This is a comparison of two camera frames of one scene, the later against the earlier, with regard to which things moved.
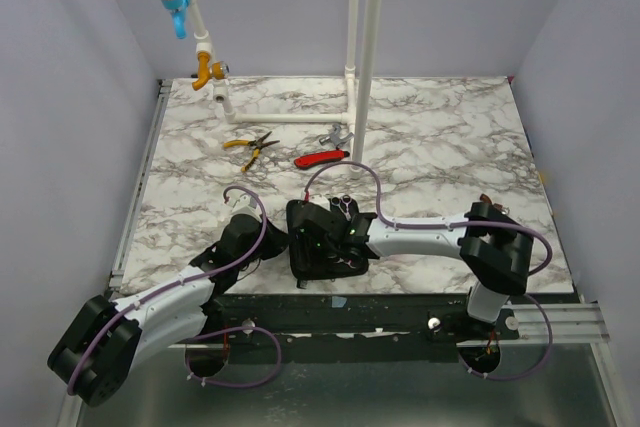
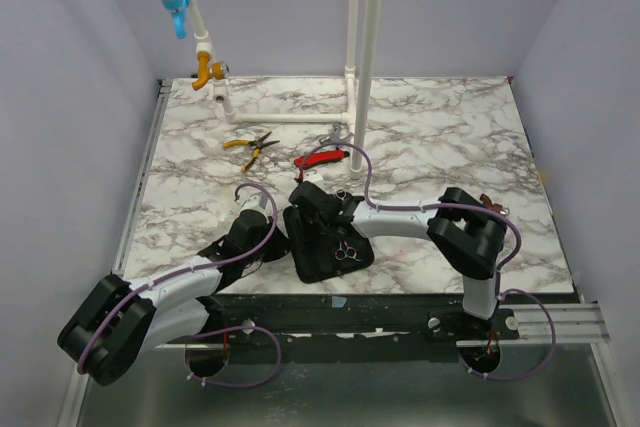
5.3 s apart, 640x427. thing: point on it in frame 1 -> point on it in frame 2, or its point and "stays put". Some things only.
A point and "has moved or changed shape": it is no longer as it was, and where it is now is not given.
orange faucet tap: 217,70 stays put
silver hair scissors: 346,262 has moved or changed shape
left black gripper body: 268,247 stays put
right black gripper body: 298,240 -> 310,220
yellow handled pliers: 257,144 stays put
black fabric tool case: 316,234 stays put
